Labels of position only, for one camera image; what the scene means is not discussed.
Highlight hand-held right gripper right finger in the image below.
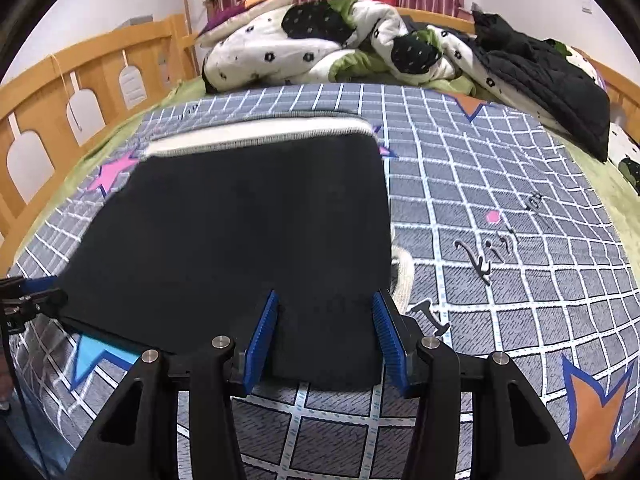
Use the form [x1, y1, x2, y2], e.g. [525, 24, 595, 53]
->
[372, 288, 587, 480]

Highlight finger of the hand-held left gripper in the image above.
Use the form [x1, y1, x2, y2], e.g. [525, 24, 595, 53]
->
[0, 275, 69, 334]

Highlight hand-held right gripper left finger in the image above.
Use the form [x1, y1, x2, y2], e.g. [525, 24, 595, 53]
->
[65, 289, 281, 480]

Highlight black pants with white stripe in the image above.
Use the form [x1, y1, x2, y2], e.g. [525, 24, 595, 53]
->
[55, 110, 416, 394]

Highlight grey checked star printed blanket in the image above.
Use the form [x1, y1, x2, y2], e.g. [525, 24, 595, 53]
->
[0, 82, 640, 480]

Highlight white ribbed panel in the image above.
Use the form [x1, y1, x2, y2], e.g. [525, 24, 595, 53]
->
[119, 66, 146, 110]

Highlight white flowered quilt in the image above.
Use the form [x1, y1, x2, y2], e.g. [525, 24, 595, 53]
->
[202, 0, 640, 194]

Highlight black quilted jacket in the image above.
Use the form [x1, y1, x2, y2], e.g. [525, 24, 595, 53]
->
[470, 10, 614, 164]

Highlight wooden rack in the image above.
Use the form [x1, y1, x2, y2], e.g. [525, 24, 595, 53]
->
[182, 0, 222, 52]

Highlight purple and orange pillow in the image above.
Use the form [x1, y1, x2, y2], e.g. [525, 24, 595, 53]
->
[195, 0, 306, 47]

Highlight wooden bed frame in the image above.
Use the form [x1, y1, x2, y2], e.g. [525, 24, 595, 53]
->
[0, 5, 640, 247]

